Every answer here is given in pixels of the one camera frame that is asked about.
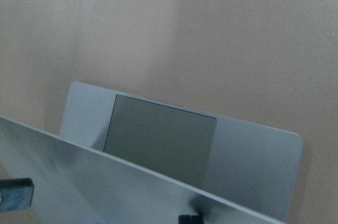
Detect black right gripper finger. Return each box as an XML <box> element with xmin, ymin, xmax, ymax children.
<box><xmin>1</xmin><ymin>178</ymin><xmax>34</xmax><ymax>210</ymax></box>

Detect grey laptop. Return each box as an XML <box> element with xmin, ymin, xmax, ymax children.
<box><xmin>1</xmin><ymin>81</ymin><xmax>303</xmax><ymax>223</ymax></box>

